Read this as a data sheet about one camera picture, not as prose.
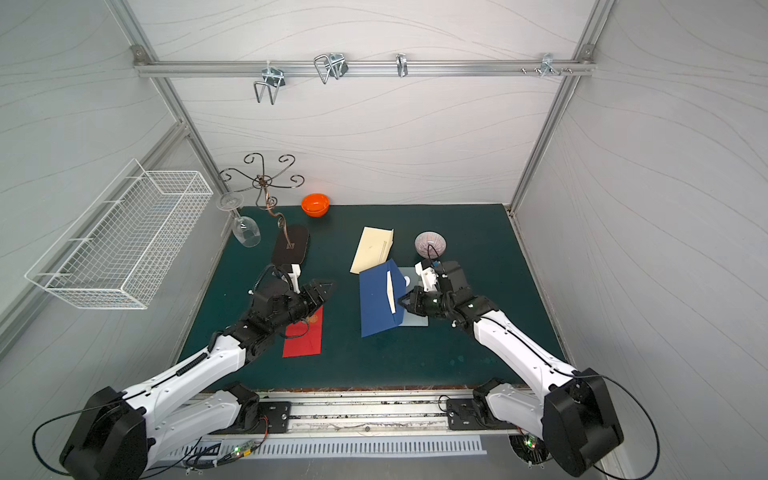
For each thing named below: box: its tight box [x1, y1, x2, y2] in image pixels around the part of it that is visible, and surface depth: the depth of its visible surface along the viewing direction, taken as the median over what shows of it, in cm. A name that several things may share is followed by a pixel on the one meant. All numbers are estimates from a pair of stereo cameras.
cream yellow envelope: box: [350, 226, 394, 274], surface depth 110 cm
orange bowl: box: [301, 193, 331, 218], surface depth 121 cm
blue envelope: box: [359, 259, 406, 338], surface depth 86 cm
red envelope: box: [282, 305, 323, 358], surface depth 85 cm
